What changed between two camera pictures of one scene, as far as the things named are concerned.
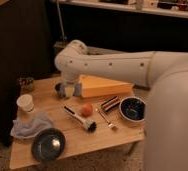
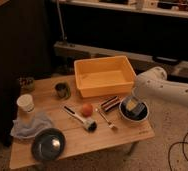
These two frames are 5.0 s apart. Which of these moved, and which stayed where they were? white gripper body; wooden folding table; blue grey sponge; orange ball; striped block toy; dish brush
Moved: white gripper body; blue grey sponge
Stayed: wooden folding table; striped block toy; orange ball; dish brush
